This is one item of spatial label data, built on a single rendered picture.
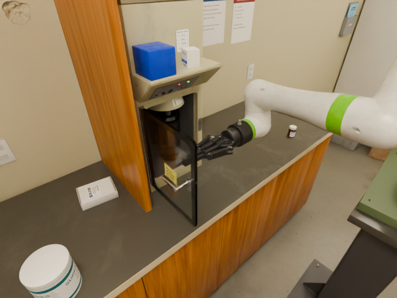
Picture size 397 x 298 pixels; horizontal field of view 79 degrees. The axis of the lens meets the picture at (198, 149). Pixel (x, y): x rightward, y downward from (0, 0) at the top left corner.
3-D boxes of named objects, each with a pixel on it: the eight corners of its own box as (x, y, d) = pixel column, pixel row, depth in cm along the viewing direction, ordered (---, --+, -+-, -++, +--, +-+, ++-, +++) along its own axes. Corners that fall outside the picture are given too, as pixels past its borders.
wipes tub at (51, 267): (35, 285, 80) (15, 261, 71) (75, 261, 87) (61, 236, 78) (45, 320, 72) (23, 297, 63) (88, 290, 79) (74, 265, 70)
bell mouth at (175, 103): (137, 101, 109) (135, 90, 105) (169, 91, 118) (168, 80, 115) (158, 115, 98) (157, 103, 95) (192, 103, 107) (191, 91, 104)
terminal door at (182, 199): (154, 185, 111) (142, 106, 88) (197, 227, 92) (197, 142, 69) (152, 186, 110) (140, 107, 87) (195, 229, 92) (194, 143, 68)
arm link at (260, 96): (322, 137, 70) (343, 126, 75) (329, 99, 65) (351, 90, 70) (238, 108, 97) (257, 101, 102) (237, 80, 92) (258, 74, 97)
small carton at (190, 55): (181, 64, 89) (181, 47, 86) (194, 62, 91) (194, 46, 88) (187, 68, 86) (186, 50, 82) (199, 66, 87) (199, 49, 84)
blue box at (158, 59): (135, 73, 81) (131, 45, 76) (160, 67, 86) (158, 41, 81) (151, 81, 75) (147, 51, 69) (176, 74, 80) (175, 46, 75)
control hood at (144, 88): (136, 101, 87) (131, 74, 81) (202, 80, 104) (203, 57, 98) (152, 112, 80) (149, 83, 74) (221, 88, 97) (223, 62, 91)
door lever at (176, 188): (173, 174, 88) (172, 168, 87) (189, 187, 82) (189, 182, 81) (160, 180, 85) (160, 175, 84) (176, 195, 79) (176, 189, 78)
